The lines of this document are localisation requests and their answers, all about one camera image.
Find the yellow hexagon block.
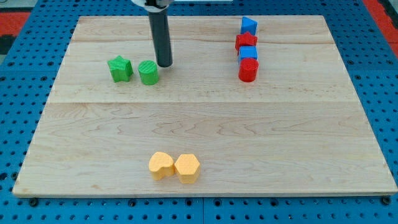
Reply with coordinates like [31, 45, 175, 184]
[175, 154, 200, 184]

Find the green cylinder block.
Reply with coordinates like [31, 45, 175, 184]
[138, 60, 159, 85]

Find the green star block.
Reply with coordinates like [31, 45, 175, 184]
[107, 55, 134, 83]

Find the red star block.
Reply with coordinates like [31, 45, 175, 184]
[235, 31, 258, 52]

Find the blue triangle block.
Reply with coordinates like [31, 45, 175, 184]
[240, 16, 257, 35]

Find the light wooden board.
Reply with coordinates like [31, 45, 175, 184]
[12, 16, 397, 198]

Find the red cylinder block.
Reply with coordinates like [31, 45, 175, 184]
[238, 58, 259, 82]

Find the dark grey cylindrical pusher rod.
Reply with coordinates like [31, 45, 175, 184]
[149, 9, 173, 68]

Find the yellow heart block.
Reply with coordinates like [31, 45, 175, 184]
[148, 151, 175, 180]

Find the blue cube block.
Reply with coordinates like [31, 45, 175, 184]
[238, 46, 258, 63]

